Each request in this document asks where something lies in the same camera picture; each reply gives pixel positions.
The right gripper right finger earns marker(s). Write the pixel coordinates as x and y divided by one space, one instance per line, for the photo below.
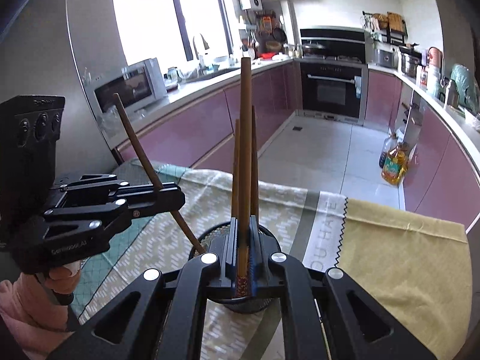
326 315

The black range hood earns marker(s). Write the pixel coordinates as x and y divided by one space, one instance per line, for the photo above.
334 43

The built-in black oven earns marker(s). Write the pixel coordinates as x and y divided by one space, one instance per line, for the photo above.
334 89

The steel pot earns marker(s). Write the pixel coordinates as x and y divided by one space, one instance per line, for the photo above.
409 61

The left hand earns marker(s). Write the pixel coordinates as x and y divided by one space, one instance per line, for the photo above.
64 280

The silver microwave oven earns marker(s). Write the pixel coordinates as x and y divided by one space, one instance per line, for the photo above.
138 85

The pink sleeve forearm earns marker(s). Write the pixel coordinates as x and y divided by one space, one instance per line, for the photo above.
32 326

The black mesh utensil holder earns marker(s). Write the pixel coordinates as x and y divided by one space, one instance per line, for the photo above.
222 240

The dark wooden chopstick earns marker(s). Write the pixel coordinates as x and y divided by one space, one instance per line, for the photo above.
254 185

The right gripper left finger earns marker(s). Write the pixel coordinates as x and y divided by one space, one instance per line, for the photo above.
157 316

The patterned tablecloth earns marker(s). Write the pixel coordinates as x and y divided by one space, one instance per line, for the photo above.
418 268

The cooking oil bottle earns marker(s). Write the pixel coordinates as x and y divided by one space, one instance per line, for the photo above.
396 164

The pink kitchen cabinets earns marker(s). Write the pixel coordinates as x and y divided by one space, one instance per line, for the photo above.
193 127

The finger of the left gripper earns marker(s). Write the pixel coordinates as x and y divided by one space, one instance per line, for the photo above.
108 182
146 204

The black camera box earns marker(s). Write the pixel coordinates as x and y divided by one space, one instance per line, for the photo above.
30 128

